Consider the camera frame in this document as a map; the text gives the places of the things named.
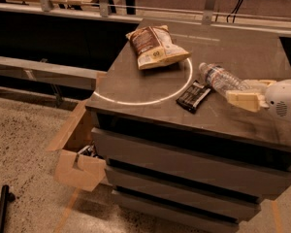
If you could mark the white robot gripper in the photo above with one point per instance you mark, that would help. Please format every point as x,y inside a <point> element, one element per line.
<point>281,99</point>

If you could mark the clear plastic water bottle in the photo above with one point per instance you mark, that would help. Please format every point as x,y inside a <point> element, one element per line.
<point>220,79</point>

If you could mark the black rxbar chocolate wrapper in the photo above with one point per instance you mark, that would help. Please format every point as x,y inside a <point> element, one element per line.
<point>193,96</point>

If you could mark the brown and white chip bag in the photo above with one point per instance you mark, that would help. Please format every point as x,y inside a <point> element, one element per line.
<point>154,47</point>

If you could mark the grey metal bench beam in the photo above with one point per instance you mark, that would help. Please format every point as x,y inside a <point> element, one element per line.
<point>43,72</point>

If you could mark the open cardboard box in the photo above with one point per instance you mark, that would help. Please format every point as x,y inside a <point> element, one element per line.
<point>77,166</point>

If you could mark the black pole on floor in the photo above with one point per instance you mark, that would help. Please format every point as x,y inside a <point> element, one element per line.
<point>5,198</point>

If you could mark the metal guard rail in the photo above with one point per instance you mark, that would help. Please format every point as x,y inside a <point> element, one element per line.
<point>199,11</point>

